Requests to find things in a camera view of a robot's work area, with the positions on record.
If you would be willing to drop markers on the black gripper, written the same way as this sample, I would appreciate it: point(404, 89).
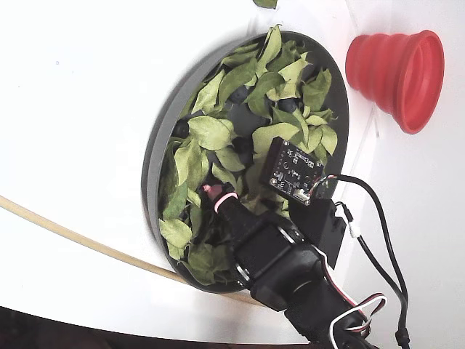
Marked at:
point(262, 243)

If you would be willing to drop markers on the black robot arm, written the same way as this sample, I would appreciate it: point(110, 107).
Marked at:
point(319, 320)

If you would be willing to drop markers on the dark blueberry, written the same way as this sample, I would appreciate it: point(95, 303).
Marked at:
point(288, 105)
point(241, 143)
point(181, 127)

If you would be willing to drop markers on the grey round bowl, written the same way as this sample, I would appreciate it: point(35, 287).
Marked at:
point(247, 116)

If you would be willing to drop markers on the green leaf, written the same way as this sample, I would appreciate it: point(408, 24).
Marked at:
point(236, 78)
point(292, 72)
point(209, 92)
point(229, 160)
point(207, 261)
point(267, 3)
point(190, 163)
point(328, 140)
point(263, 87)
point(272, 134)
point(270, 45)
point(210, 132)
point(223, 174)
point(318, 89)
point(176, 232)
point(176, 203)
point(314, 119)

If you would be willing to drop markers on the curved wooden strip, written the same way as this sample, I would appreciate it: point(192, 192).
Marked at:
point(72, 236)

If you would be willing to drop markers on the red collapsible silicone cup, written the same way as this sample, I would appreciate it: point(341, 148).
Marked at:
point(392, 72)

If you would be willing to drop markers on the black camera circuit board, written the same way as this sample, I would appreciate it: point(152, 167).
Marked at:
point(294, 171)

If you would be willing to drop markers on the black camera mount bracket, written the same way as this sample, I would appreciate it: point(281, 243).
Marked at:
point(323, 229)

